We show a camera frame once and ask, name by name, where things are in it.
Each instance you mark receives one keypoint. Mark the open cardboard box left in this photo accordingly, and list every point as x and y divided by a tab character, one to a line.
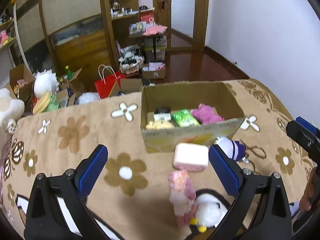
20	83

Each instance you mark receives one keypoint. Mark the red box on shelf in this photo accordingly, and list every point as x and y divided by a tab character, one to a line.
147	16

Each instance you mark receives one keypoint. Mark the red paper gift bag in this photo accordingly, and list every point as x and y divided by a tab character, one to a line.
108	79

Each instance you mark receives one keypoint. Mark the yellow bear plush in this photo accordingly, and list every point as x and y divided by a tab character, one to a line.
156	125

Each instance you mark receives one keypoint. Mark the black tissue packet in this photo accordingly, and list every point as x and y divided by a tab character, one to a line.
162	114

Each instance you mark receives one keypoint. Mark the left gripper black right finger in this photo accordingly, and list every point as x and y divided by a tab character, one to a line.
271	219

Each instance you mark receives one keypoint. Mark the small cardboard box on floor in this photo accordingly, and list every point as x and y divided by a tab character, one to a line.
154	70

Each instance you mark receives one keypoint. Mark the beige floral blanket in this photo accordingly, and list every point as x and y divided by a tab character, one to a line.
130	199

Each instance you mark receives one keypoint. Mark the person's right hand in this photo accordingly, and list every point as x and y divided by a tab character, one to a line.
305	202

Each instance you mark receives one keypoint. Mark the open cardboard box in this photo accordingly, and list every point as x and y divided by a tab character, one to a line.
188	95
20	83

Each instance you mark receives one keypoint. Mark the pink plush toy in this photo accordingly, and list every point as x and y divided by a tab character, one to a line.
206	115

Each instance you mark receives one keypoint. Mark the wooden door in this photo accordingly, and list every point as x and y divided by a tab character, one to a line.
186	22

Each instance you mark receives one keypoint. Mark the small black side table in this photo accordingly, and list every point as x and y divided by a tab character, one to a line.
141	37

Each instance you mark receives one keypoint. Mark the brown wooden wardrobe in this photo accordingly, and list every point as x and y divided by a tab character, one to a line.
81	34

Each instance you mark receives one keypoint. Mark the green frog plush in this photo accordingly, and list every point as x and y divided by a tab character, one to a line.
46	103

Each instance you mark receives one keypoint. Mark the green tissue packet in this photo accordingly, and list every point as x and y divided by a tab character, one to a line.
184	118

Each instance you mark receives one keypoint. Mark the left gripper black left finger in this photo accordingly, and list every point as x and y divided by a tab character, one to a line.
44	218

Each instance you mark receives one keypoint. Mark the green glass bottle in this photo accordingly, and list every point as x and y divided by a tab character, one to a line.
69	73

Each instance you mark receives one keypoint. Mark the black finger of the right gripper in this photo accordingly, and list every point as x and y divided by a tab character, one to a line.
303	137
307	125

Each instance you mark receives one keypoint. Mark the clear plastic storage bin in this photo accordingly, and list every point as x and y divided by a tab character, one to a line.
154	48

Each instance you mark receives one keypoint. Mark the white-haired purple doll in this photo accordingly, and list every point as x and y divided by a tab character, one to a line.
232	148

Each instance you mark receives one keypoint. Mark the white round plush head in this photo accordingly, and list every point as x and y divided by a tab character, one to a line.
45	81

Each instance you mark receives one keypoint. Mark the pink cloth on table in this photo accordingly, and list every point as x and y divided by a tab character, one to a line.
155	30

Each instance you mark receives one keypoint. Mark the white black penguin plush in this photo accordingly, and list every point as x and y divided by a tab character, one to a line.
210	211

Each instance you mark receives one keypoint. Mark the pink packaged plush doll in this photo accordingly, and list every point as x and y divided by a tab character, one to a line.
182	196

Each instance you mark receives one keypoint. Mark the wicker basket with plushies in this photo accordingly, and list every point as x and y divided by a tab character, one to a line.
131	59

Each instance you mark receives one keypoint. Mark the large white cream plush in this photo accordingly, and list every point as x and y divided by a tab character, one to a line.
11	111

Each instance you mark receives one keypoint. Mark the white shelf with figurines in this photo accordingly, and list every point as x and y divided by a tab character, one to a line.
9	38

